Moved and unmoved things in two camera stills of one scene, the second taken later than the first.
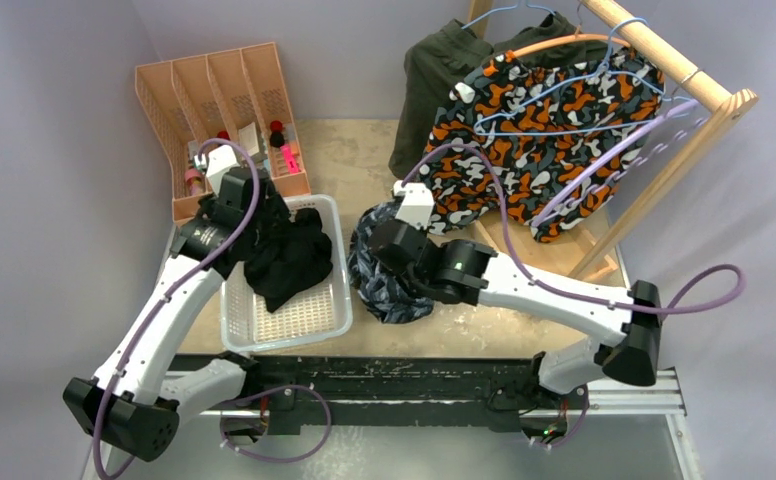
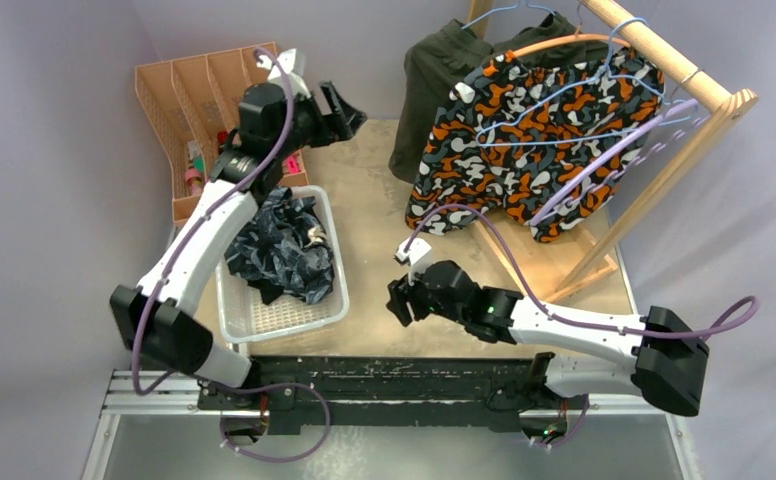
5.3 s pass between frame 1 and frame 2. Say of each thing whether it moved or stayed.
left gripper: moved
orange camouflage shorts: stayed
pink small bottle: stayed
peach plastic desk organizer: stayed
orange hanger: stayed
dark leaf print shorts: moved
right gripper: moved
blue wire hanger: moved
